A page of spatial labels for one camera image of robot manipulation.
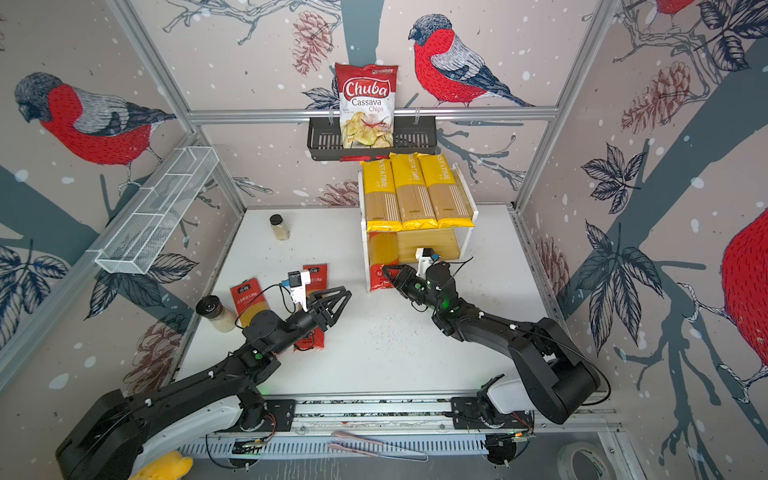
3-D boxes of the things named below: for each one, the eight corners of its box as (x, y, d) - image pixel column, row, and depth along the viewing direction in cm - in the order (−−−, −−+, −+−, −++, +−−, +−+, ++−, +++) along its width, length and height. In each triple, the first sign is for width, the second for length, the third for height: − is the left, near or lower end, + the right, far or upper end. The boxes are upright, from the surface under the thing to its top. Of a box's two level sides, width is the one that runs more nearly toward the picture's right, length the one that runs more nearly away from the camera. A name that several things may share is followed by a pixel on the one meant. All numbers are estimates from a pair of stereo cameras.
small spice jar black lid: (276, 240, 113) (267, 223, 105) (279, 230, 116) (271, 213, 108) (288, 240, 113) (280, 223, 105) (290, 230, 116) (283, 213, 108)
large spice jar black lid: (212, 332, 89) (191, 314, 80) (220, 314, 93) (200, 295, 84) (232, 332, 89) (213, 314, 80) (239, 314, 93) (222, 295, 84)
